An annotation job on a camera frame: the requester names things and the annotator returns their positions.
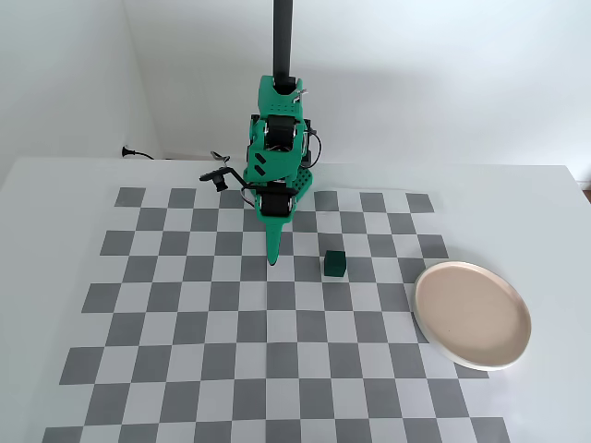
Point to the dark green dice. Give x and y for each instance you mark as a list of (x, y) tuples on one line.
[(334, 265)]

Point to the black wrist camera board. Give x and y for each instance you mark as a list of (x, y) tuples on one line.
[(220, 177)]

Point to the green gripper with motor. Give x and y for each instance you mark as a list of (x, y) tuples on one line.
[(275, 205)]

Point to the grey checkerboard mat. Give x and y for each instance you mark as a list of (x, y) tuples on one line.
[(277, 332)]

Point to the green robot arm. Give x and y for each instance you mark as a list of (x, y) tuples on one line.
[(277, 108)]

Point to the black vertical pole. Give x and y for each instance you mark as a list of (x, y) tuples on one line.
[(282, 41)]

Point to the beige round plate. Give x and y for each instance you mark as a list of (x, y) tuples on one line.
[(472, 314)]

